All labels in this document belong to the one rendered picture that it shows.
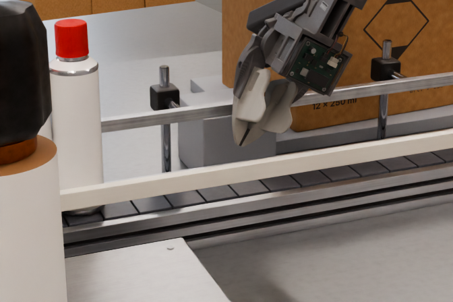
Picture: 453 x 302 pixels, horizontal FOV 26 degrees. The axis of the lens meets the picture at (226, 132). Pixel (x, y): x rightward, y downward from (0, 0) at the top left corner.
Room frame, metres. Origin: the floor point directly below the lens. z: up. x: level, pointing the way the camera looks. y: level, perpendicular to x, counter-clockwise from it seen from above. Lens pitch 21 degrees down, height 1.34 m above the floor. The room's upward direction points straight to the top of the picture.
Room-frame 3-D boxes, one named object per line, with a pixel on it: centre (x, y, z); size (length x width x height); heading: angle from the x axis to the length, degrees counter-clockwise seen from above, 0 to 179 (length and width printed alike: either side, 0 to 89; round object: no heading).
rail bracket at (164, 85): (1.08, 0.06, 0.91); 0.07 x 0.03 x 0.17; 22
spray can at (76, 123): (0.96, 0.16, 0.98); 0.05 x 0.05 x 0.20
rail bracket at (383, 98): (1.19, -0.21, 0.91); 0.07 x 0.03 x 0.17; 22
